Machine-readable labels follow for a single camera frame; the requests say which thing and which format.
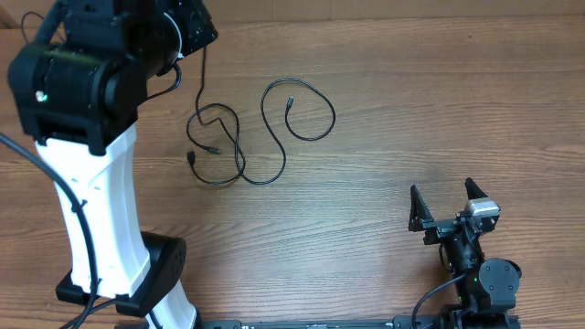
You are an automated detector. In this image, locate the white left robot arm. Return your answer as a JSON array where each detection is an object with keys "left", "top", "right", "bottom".
[{"left": 7, "top": 0, "right": 218, "bottom": 328}]

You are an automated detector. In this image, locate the thick smooth black USB cable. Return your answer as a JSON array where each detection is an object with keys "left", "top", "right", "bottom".
[{"left": 19, "top": 11, "right": 65, "bottom": 46}]

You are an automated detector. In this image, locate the thin black USB-A cable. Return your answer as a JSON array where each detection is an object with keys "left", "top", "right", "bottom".
[{"left": 186, "top": 45, "right": 247, "bottom": 186}]

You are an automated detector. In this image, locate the braided black USB-C cable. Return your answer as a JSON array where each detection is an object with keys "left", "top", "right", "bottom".
[{"left": 235, "top": 78, "right": 337, "bottom": 186}]

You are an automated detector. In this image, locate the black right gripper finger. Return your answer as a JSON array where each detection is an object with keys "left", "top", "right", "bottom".
[
  {"left": 409, "top": 185, "right": 433, "bottom": 231},
  {"left": 464, "top": 177, "right": 487, "bottom": 200}
]

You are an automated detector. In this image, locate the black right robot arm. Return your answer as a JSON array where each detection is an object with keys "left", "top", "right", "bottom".
[{"left": 409, "top": 177, "right": 522, "bottom": 314}]

